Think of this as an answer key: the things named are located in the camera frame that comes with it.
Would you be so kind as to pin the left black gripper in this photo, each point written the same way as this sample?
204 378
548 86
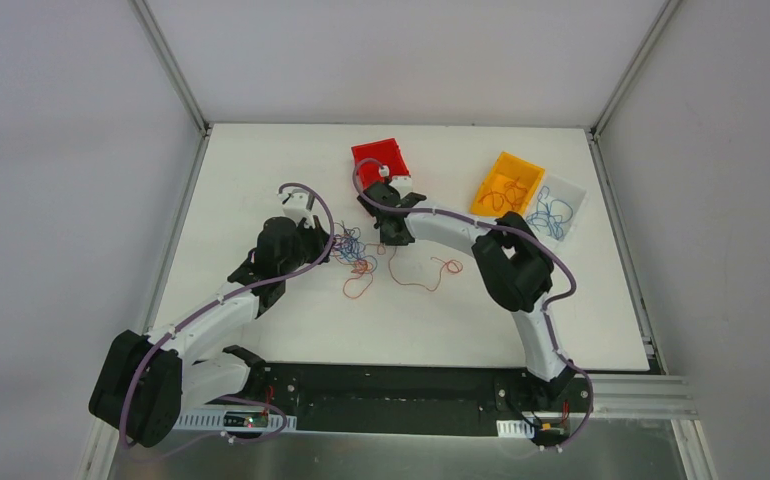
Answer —
319 237

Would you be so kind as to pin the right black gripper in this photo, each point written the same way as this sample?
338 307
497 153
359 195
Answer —
384 201

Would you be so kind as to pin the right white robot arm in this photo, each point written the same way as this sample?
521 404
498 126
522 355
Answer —
519 273

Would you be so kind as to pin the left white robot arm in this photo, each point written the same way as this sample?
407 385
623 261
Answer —
148 380

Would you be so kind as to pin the red plastic bin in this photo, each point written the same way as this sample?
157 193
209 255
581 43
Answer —
384 153

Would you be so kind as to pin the yellow plastic bin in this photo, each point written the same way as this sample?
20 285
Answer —
509 186

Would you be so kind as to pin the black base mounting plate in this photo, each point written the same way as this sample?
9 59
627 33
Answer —
446 401

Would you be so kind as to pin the clear white plastic bin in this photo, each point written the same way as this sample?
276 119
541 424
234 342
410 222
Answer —
555 210

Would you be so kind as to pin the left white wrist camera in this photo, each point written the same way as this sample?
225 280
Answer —
297 205

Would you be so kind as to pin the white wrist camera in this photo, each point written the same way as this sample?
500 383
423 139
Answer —
297 205
398 182

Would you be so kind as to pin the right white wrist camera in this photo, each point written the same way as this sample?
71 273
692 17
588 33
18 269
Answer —
398 182

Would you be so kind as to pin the left white cable duct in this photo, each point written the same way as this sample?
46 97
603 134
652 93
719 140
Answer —
236 420

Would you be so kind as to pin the white cable duct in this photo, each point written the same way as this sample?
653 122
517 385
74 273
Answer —
519 429
236 420

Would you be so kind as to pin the right white cable duct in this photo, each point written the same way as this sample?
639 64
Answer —
519 429

